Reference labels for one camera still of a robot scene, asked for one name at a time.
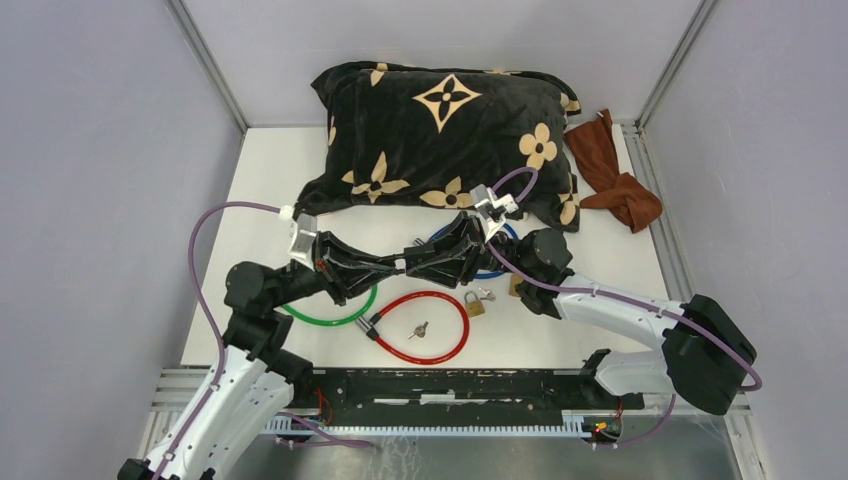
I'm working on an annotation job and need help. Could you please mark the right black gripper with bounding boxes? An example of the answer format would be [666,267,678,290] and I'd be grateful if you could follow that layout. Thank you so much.
[405,210,533,289]

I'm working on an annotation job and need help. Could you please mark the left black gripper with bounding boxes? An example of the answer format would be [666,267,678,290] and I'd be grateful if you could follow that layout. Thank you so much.
[267,227,397,308]

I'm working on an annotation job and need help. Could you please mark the small brass padlock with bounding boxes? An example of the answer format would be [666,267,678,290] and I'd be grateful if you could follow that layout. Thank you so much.
[463,291,485,318]

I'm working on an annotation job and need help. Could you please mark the large brass padlock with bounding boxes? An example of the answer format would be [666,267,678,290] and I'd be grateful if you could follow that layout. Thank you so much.
[508,274,525,298]

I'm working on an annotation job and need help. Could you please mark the red cable lock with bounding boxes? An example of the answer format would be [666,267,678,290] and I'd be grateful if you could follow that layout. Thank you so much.
[354,290,471,366]

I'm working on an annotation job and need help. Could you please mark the green cable lock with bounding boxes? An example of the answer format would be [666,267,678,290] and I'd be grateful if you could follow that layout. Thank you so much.
[282,286,379,327]

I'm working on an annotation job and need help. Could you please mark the blue cable lock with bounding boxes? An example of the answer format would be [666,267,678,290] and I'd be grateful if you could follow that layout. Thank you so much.
[413,223,519,280]

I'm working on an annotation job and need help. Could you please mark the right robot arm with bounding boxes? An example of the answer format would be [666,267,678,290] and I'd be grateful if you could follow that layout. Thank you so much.
[403,213,762,415]

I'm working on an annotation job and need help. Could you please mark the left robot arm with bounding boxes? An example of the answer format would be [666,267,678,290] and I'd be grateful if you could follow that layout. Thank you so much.
[117,232,401,479]

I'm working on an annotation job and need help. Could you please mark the red lock keys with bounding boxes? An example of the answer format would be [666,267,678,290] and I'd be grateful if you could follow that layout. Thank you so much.
[408,322,428,339]

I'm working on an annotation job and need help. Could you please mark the small padlock keys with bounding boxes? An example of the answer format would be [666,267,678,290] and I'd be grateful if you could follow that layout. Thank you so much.
[479,287,497,302]

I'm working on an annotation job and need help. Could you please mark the black floral pillow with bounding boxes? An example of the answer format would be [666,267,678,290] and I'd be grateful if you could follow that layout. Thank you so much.
[295,61,581,232]

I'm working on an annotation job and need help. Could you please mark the brown cloth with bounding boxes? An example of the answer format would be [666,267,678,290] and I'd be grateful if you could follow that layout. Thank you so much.
[564,109,664,233]

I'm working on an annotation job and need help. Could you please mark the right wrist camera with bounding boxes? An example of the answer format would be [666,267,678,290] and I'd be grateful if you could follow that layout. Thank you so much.
[470,185,518,242]

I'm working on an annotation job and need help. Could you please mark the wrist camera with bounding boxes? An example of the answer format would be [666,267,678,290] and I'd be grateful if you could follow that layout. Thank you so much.
[470,185,518,242]
[287,213,318,269]

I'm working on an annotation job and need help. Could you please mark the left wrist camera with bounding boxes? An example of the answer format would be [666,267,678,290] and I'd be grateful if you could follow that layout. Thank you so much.
[287,213,318,269]

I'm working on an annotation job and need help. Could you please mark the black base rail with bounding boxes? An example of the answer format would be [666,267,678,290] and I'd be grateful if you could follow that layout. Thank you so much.
[289,368,645,428]

